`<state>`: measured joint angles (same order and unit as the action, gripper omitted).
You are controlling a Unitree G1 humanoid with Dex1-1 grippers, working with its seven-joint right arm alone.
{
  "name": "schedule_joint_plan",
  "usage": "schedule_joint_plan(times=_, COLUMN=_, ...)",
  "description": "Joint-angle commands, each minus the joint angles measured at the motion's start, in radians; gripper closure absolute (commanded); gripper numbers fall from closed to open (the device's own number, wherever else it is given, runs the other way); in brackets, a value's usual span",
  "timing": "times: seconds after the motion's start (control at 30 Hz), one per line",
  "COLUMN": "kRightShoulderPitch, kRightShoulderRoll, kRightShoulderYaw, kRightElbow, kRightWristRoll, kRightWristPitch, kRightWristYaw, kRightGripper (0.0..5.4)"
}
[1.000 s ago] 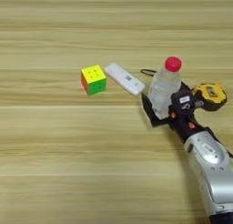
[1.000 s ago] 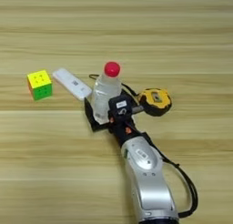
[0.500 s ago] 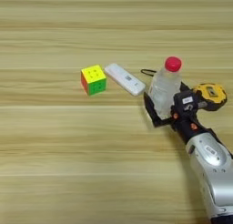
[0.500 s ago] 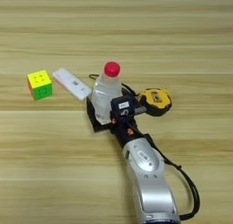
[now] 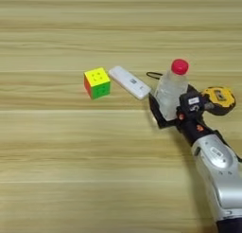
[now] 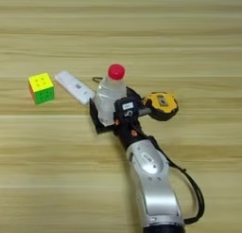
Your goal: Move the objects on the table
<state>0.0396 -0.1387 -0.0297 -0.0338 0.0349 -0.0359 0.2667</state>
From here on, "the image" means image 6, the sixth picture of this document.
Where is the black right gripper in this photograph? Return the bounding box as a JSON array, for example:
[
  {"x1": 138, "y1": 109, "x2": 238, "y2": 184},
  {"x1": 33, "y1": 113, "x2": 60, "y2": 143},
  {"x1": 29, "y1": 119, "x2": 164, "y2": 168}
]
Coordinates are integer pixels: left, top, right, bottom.
[{"x1": 89, "y1": 85, "x2": 156, "y2": 152}]

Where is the clear water bottle red cap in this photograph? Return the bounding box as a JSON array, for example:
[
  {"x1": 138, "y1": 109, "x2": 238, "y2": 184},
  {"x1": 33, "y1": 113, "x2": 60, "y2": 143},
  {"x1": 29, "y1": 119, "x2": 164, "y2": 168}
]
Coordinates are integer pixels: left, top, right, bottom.
[{"x1": 93, "y1": 63, "x2": 128, "y2": 128}]

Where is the white rectangular device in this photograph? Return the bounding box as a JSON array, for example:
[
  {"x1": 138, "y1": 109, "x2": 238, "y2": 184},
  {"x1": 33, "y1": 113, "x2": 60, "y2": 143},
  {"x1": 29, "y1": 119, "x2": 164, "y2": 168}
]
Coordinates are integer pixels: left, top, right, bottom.
[{"x1": 54, "y1": 70, "x2": 96, "y2": 106}]

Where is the yellow black tape measure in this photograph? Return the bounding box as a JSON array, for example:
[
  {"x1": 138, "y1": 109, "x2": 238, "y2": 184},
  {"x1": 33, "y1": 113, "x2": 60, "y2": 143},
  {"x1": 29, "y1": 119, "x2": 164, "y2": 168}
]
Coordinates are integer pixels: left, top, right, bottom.
[{"x1": 92, "y1": 76, "x2": 180, "y2": 122}]

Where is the yellow green puzzle cube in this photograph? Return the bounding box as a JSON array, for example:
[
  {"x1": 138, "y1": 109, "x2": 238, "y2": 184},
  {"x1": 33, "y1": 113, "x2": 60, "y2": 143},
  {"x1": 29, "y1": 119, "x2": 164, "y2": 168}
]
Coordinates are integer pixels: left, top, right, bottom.
[{"x1": 27, "y1": 72, "x2": 56, "y2": 105}]

